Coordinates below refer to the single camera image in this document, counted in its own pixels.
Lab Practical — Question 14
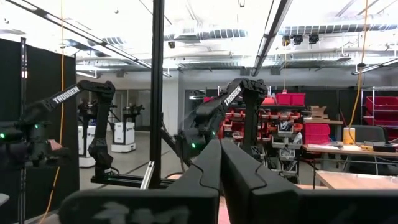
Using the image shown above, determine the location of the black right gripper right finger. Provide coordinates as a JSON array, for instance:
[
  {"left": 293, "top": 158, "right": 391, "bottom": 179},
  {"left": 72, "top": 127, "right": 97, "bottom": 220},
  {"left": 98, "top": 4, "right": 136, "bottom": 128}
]
[{"left": 221, "top": 139, "right": 398, "bottom": 224}]

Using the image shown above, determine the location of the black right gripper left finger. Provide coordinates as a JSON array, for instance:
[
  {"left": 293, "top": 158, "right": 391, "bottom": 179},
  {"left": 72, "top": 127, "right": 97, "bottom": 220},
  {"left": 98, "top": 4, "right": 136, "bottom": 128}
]
[{"left": 58, "top": 139, "right": 222, "bottom": 224}]

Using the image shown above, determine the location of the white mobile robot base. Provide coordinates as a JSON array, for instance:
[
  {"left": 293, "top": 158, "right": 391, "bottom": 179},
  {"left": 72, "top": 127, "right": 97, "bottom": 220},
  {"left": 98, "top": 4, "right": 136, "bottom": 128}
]
[{"left": 110, "top": 104, "right": 146, "bottom": 153}]

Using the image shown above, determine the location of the light wooden table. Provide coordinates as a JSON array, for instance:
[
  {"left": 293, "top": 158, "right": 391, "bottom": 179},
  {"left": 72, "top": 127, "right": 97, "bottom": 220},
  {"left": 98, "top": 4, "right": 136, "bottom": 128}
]
[{"left": 313, "top": 170, "right": 398, "bottom": 190}]

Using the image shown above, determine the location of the red bin stack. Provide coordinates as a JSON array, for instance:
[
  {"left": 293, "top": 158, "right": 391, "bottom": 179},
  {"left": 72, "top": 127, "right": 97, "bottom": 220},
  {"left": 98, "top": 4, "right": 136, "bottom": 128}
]
[{"left": 303, "top": 123, "right": 331, "bottom": 146}]

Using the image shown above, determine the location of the bin rack with red bins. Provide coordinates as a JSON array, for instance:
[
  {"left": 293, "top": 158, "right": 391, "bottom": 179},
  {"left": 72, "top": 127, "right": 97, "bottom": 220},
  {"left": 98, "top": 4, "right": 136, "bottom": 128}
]
[{"left": 203, "top": 96, "right": 307, "bottom": 184}]

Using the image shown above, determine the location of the long wooden work table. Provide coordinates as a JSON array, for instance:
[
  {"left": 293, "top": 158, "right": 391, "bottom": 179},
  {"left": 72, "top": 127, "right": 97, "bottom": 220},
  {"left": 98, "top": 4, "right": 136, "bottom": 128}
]
[{"left": 302, "top": 141, "right": 398, "bottom": 175}]

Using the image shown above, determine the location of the yellow canister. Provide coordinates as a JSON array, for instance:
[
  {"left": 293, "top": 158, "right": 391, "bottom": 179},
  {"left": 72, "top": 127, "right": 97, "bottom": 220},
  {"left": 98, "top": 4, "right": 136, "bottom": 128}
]
[{"left": 343, "top": 126, "right": 356, "bottom": 146}]

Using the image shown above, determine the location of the brown cardboard box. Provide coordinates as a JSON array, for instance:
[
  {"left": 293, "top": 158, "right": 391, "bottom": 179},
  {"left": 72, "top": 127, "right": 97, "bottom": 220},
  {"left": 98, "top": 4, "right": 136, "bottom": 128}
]
[{"left": 306, "top": 105, "right": 328, "bottom": 121}]

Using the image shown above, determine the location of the red storage bin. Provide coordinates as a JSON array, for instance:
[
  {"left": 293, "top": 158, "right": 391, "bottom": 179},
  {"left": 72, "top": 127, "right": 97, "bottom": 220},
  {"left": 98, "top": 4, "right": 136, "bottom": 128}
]
[
  {"left": 290, "top": 93, "right": 306, "bottom": 106},
  {"left": 275, "top": 93, "right": 292, "bottom": 106}
]

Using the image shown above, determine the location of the black office chair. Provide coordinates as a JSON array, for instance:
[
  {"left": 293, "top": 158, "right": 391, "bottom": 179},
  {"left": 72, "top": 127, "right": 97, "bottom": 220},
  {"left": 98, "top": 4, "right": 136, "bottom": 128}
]
[{"left": 344, "top": 124, "right": 398, "bottom": 177}]

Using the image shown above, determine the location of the black device box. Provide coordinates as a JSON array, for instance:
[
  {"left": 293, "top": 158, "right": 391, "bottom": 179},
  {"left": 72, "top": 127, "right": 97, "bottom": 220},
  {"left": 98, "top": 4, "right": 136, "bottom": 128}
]
[{"left": 372, "top": 142, "right": 397, "bottom": 153}]

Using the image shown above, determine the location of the person's hand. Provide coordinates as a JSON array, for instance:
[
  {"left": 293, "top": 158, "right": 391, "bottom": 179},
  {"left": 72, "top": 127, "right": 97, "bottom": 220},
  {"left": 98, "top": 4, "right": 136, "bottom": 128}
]
[{"left": 46, "top": 139, "right": 65, "bottom": 153}]

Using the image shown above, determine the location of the ceiling light bar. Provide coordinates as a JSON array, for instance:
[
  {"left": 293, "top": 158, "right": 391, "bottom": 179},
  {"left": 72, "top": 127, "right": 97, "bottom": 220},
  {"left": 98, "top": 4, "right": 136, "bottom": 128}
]
[
  {"left": 4, "top": 0, "right": 172, "bottom": 78},
  {"left": 351, "top": 57, "right": 398, "bottom": 77},
  {"left": 251, "top": 0, "right": 294, "bottom": 77}
]

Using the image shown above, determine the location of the black partition panel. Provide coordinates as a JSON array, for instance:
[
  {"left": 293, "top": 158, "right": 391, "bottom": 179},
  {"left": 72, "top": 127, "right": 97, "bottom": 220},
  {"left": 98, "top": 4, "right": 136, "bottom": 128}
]
[{"left": 0, "top": 37, "right": 80, "bottom": 218}]

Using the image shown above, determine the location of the black stand pole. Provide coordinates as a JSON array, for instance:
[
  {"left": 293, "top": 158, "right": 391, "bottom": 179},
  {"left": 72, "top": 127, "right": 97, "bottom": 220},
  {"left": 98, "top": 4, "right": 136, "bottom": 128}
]
[{"left": 19, "top": 36, "right": 29, "bottom": 224}]

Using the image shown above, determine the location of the silver frame bracket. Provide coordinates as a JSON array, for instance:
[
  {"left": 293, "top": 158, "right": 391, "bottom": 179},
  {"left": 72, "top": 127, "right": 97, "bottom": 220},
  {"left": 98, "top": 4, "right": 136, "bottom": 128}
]
[{"left": 139, "top": 161, "right": 155, "bottom": 190}]

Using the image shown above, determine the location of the black aluminium table frame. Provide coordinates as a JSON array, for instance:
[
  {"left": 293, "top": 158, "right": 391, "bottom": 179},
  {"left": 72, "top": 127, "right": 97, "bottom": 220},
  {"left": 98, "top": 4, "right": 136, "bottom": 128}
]
[{"left": 90, "top": 0, "right": 192, "bottom": 190}]

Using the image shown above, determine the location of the silver ventilation duct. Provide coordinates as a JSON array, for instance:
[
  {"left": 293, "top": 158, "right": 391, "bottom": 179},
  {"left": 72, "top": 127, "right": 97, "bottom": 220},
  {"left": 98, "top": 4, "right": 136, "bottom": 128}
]
[
  {"left": 278, "top": 23, "right": 398, "bottom": 36},
  {"left": 164, "top": 28, "right": 249, "bottom": 42}
]

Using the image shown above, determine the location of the wire shelf with red bins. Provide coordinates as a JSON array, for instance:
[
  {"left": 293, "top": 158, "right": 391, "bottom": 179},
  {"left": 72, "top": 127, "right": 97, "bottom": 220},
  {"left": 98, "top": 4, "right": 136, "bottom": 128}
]
[{"left": 360, "top": 86, "right": 398, "bottom": 142}]

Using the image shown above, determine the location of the yellow hanging cable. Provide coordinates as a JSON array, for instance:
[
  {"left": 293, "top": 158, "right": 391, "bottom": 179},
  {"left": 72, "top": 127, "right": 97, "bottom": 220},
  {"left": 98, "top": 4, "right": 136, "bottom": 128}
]
[
  {"left": 39, "top": 0, "right": 66, "bottom": 224},
  {"left": 348, "top": 0, "right": 369, "bottom": 147}
]

